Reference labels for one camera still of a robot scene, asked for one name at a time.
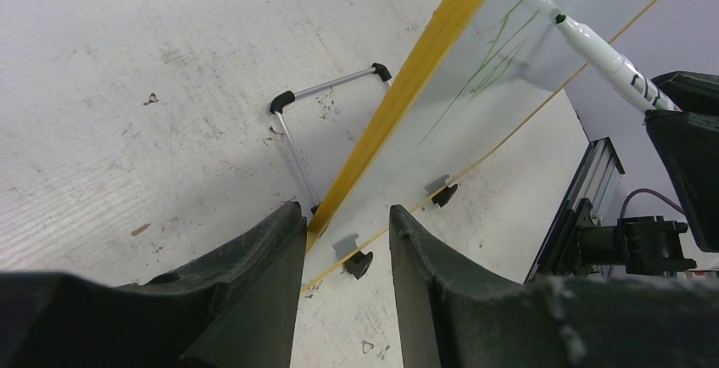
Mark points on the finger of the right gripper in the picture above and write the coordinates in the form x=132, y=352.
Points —
x=687, y=144
x=691, y=91

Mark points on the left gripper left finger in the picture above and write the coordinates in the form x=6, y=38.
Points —
x=235, y=306

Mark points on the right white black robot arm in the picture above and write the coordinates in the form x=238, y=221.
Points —
x=645, y=245

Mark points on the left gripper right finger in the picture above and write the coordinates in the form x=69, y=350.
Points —
x=453, y=312

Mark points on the right aluminium rail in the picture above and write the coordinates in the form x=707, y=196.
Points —
x=586, y=203

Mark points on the yellow framed whiteboard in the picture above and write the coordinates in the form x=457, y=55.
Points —
x=485, y=67

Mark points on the metal wire whiteboard stand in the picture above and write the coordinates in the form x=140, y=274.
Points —
x=354, y=172

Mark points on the white green marker pen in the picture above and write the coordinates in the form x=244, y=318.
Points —
x=636, y=88

